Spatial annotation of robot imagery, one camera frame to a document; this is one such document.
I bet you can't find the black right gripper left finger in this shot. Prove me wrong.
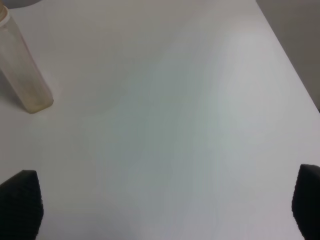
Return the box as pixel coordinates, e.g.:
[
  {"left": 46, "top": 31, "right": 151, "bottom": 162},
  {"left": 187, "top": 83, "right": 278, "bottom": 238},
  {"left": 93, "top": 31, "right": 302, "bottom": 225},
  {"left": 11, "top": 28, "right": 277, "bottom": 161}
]
[{"left": 0, "top": 170, "right": 44, "bottom": 240}]

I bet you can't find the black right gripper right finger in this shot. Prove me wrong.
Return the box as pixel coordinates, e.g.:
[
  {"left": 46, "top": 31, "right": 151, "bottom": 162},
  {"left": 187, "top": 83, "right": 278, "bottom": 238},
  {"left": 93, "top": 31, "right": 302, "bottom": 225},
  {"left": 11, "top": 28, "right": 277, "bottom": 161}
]
[{"left": 291, "top": 164, "right": 320, "bottom": 240}]

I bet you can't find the clear plastic drink bottle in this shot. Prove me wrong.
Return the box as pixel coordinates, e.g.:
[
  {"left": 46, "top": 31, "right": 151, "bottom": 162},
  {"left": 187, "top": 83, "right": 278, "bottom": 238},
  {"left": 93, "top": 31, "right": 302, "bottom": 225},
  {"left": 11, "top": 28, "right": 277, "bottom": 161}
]
[{"left": 0, "top": 3, "right": 54, "bottom": 114}]

